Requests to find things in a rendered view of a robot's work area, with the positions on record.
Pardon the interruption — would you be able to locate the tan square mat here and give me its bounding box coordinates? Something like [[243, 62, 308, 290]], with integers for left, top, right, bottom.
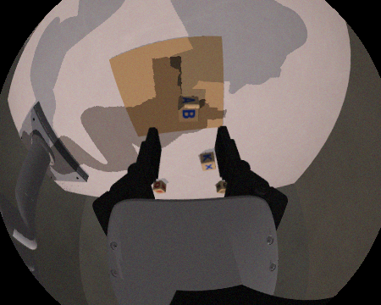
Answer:
[[109, 36, 224, 136]]

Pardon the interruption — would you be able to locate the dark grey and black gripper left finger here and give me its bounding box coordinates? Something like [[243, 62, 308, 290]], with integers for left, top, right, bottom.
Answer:
[[92, 127, 162, 235]]

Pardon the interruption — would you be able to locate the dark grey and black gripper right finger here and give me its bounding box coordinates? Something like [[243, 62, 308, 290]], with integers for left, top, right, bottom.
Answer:
[[214, 126, 288, 230]]

